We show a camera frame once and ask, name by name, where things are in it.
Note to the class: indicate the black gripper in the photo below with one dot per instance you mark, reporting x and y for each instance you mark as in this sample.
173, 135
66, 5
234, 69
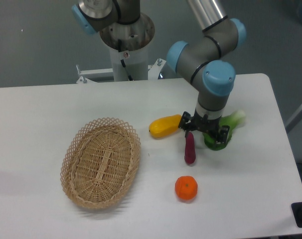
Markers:
205, 125

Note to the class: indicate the purple sweet potato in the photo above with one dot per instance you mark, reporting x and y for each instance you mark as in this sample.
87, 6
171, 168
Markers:
189, 152

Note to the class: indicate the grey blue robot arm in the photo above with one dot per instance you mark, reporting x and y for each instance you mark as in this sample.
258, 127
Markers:
200, 65

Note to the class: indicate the green bok choy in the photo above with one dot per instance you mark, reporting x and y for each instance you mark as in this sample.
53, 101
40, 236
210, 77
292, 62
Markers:
231, 121

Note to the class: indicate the yellow mango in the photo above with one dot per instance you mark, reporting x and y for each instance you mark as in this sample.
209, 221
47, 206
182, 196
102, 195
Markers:
165, 126

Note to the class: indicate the orange tangerine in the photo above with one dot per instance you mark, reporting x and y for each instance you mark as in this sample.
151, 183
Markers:
186, 188

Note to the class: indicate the white furniture leg right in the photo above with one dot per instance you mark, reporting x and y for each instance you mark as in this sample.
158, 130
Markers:
294, 119

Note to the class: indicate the woven wicker basket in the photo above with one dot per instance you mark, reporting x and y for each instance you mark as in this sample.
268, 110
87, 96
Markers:
101, 163

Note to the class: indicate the white metal mounting frame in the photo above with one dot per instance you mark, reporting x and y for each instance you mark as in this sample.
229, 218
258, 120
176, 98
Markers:
159, 70

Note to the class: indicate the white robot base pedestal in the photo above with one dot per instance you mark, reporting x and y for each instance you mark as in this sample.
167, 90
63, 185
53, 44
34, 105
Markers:
129, 48

